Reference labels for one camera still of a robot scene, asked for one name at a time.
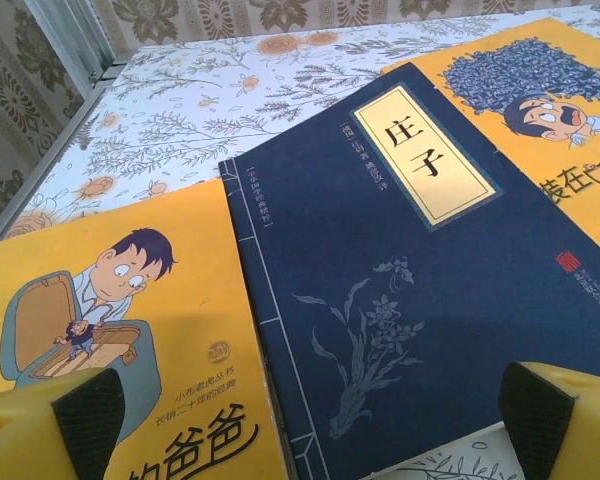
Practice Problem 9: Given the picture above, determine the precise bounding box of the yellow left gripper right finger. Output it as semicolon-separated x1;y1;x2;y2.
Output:
499;360;600;480

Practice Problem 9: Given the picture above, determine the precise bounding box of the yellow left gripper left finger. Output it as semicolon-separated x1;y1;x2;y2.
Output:
0;367;140;480

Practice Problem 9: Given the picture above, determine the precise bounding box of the yellow book with suitcase picture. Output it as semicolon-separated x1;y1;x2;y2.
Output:
0;178;289;480

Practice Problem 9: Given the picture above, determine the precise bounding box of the navy book with flower drawing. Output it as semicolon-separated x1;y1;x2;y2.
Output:
218;62;600;480

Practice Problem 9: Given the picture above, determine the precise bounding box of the yellow book with blue pile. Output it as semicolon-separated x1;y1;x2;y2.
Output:
379;17;600;254

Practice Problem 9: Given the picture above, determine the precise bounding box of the floral tablecloth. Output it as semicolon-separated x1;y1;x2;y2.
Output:
0;9;600;480

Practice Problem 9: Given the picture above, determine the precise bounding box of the aluminium side rail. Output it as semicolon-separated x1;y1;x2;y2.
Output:
0;54;131;246

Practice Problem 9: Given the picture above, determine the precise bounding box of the aluminium corner post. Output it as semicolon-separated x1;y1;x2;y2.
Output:
22;0;119;69

